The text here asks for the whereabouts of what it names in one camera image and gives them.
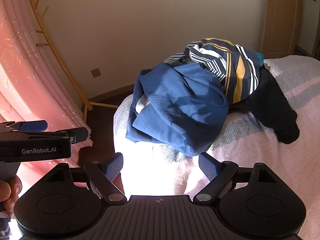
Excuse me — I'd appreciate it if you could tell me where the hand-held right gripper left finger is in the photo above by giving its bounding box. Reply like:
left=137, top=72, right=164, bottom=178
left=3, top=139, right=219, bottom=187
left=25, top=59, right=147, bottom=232
left=47, top=152, right=127, bottom=205

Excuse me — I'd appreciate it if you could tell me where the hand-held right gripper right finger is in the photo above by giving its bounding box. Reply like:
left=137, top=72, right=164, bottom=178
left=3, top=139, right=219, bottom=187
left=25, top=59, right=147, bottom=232
left=194, top=152, right=274, bottom=203

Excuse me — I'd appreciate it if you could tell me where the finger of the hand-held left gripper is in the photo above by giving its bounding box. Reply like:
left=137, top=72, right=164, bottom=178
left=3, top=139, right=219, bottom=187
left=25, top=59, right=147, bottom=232
left=0, top=120, right=48, bottom=132
left=19, top=127, right=90, bottom=143

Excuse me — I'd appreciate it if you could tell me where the blue sweatshirt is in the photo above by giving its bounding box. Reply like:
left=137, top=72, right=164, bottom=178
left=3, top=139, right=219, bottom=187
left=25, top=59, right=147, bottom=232
left=126, top=62, right=230, bottom=157

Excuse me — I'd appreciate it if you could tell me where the person's left hand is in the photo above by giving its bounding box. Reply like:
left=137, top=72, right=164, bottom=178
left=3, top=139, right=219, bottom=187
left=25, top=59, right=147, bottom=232
left=0, top=176, right=23, bottom=218

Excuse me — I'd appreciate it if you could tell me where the wooden coat rack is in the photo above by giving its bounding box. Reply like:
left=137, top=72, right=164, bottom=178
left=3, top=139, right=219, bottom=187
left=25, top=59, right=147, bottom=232
left=19, top=0, right=118, bottom=111

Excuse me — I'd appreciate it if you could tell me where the pink curtain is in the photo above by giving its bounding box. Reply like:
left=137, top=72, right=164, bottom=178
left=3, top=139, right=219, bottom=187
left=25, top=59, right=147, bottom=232
left=0, top=0, right=93, bottom=193

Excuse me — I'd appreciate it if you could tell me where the pink grey bed blanket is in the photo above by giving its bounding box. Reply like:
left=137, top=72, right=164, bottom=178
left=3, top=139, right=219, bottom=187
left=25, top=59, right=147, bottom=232
left=113, top=55, right=320, bottom=240

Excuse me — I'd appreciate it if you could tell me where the black garment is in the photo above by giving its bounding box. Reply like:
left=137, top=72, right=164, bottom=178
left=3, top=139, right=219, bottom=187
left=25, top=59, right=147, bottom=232
left=230, top=66, right=300, bottom=145

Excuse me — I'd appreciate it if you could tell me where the striped shirt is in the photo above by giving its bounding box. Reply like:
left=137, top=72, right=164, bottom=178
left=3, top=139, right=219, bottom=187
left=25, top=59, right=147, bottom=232
left=163, top=37, right=265, bottom=105

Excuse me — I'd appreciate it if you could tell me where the wooden door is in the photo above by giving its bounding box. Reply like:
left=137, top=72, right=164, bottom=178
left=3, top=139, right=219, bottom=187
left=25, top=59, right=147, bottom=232
left=259, top=0, right=303, bottom=55

